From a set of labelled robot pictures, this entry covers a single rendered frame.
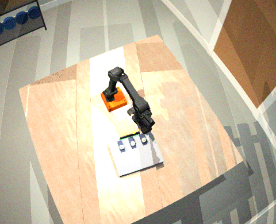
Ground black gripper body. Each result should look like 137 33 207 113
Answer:
127 107 152 134

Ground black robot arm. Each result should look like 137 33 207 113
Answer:
102 66 155 129

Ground white flat rectangular plate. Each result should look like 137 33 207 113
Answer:
108 131 164 177

